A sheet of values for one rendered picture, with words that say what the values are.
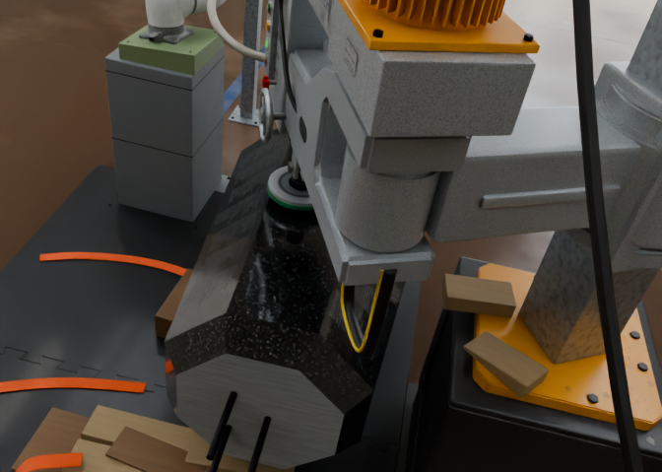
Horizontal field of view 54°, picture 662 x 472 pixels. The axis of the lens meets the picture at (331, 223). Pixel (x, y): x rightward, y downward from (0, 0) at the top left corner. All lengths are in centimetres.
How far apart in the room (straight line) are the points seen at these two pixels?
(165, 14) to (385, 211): 191
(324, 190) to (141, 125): 175
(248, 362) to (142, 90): 161
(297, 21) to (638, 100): 82
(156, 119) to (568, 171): 207
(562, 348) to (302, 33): 106
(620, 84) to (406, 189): 56
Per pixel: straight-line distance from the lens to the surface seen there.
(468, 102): 105
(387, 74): 97
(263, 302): 175
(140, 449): 222
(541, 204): 140
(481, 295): 192
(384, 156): 113
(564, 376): 188
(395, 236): 127
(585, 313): 177
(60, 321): 287
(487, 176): 128
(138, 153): 318
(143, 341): 275
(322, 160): 147
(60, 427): 245
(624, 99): 150
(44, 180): 366
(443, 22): 103
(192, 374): 182
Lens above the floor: 209
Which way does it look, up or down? 38 degrees down
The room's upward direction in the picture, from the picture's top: 9 degrees clockwise
